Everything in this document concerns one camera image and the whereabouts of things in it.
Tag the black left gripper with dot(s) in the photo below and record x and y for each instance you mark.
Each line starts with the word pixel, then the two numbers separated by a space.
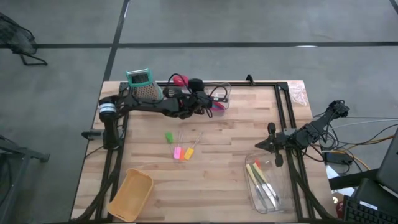
pixel 194 102

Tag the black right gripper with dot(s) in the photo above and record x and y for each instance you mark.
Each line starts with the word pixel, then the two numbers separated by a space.
pixel 278 143

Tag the pink silicone brush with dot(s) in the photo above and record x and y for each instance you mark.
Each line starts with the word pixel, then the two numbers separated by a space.
pixel 177 153

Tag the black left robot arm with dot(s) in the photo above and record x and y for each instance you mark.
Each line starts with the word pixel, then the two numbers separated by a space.
pixel 146 107

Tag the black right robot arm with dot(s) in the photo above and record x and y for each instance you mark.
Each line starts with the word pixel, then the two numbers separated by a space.
pixel 323 121

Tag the small clear plastic bin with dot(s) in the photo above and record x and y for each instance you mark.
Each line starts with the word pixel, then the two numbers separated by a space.
pixel 225 93

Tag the large clear plastic bin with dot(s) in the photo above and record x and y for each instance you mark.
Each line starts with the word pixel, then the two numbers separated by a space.
pixel 283 186

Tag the black clamp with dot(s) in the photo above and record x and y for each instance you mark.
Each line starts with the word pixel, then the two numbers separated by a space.
pixel 91 134
pixel 249 79

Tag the yellow silicone brush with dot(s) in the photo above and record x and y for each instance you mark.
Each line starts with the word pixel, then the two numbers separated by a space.
pixel 188 153

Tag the clear plastic bag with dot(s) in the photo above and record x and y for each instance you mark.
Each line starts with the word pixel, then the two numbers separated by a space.
pixel 298 93

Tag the teal steel box grater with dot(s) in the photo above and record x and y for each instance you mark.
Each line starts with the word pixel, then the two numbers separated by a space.
pixel 144 90

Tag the black power adapter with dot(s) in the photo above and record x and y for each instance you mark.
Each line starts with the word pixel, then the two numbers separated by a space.
pixel 339 158

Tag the white paper sheet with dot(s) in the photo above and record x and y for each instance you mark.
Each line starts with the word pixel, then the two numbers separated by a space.
pixel 334 174

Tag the black keyboard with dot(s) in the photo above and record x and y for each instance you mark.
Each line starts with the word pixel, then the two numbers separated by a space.
pixel 367 214

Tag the yellow plastic basket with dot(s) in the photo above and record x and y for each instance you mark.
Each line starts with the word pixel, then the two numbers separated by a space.
pixel 130 196

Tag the dark laptop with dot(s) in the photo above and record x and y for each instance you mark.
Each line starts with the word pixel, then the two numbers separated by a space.
pixel 390 168

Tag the dark metal furniture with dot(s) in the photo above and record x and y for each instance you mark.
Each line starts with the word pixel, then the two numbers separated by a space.
pixel 18 152

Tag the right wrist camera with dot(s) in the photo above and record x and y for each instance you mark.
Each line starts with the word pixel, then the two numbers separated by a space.
pixel 289 132

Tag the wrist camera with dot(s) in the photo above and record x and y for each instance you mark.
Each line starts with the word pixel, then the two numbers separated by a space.
pixel 289 132
pixel 172 92

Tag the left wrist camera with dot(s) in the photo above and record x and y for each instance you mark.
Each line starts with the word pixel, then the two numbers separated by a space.
pixel 172 92

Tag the black aluminium table frame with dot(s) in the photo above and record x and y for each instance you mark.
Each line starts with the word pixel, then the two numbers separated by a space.
pixel 264 84

